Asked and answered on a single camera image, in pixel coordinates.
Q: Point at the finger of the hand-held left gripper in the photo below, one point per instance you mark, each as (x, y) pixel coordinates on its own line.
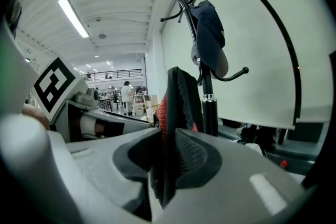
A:
(131, 123)

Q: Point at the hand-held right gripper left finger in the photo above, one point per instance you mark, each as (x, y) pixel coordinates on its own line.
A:
(105, 178)

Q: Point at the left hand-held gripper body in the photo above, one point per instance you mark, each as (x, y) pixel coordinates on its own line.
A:
(56, 81)

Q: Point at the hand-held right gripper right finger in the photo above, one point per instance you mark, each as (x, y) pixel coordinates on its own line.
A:
(236, 186)

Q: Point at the black garment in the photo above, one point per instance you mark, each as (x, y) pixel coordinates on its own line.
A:
(181, 102)

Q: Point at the black coat stand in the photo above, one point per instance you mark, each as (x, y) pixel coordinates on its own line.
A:
(210, 112)

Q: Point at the person's left forearm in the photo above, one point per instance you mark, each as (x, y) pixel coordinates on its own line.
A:
(34, 115)

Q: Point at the person's left hand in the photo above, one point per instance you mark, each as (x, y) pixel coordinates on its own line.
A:
(100, 128)

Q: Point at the white desk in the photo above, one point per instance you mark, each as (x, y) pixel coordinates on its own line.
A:
(139, 102)

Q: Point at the brown cardboard board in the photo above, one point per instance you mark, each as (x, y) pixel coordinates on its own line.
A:
(154, 103)

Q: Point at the black balcony railing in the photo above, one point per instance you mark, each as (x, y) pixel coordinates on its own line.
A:
(118, 72)

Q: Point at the long ceiling light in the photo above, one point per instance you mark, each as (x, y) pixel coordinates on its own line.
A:
(73, 17)

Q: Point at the grey cap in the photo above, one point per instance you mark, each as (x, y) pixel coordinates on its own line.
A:
(223, 63)

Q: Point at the dark blue cap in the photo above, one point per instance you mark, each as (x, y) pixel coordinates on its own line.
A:
(210, 34)

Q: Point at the black curved pole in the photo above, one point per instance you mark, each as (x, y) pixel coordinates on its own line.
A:
(296, 81)

